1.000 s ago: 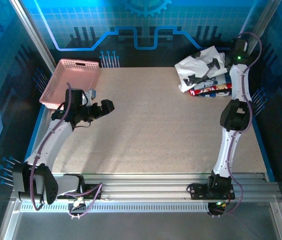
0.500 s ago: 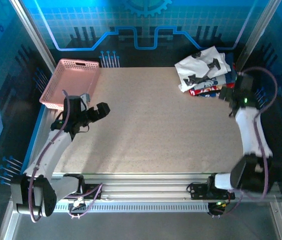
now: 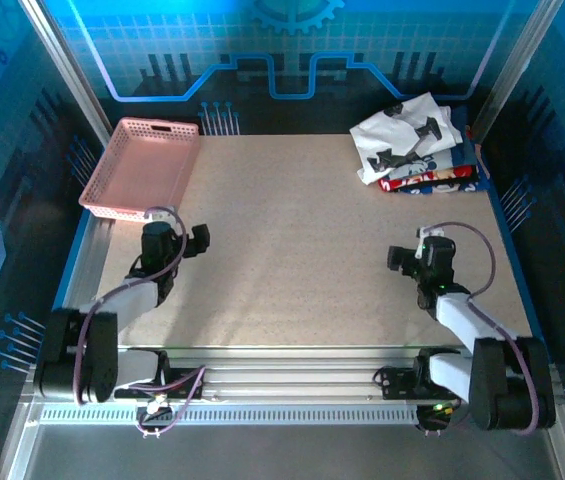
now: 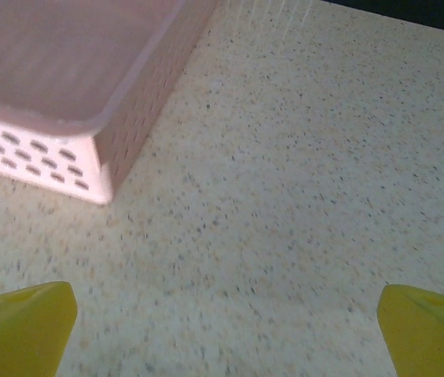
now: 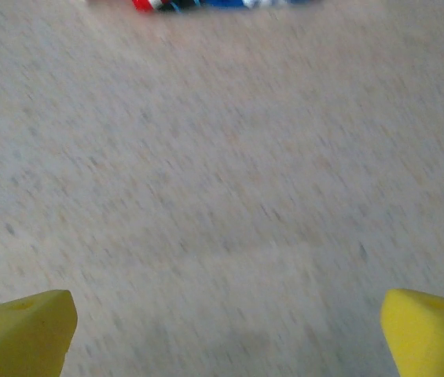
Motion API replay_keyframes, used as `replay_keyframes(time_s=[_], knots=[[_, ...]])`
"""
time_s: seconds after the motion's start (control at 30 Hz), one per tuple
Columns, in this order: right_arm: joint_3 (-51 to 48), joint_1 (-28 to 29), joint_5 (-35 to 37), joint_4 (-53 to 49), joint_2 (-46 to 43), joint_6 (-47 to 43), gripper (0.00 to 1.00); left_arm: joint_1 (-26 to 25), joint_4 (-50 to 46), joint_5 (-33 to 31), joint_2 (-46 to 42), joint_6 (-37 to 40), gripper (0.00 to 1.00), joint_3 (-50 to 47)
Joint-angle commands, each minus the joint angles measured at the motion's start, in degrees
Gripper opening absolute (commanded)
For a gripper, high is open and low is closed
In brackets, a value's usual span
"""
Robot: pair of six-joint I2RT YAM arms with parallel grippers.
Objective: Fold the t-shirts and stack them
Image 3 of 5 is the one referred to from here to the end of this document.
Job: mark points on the white t-shirt with black print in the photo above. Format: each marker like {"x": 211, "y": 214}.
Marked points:
{"x": 392, "y": 135}

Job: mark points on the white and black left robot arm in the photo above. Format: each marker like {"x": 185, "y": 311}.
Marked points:
{"x": 132, "y": 297}

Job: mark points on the blue table edge strip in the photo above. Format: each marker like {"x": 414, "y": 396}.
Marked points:
{"x": 508, "y": 235}
{"x": 69, "y": 270}

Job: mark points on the blue t-shirt with white pattern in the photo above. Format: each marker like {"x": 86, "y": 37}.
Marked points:
{"x": 472, "y": 187}

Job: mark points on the pink perforated plastic basket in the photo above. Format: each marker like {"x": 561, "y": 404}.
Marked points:
{"x": 137, "y": 165}

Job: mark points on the navy t-shirt with white print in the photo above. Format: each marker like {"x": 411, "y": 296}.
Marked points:
{"x": 462, "y": 155}

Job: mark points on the grey metal panel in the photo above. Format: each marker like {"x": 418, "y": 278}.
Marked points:
{"x": 287, "y": 455}

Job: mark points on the short aluminium side rail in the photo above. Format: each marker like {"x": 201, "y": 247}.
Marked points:
{"x": 89, "y": 260}

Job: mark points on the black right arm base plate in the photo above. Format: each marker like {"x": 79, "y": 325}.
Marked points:
{"x": 402, "y": 385}

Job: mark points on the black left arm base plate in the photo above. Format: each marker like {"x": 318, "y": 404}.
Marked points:
{"x": 182, "y": 387}

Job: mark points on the long aluminium frame rail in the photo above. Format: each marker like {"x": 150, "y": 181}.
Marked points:
{"x": 287, "y": 375}

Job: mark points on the aluminium frame post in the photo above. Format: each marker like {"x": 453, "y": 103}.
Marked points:
{"x": 67, "y": 75}
{"x": 517, "y": 65}

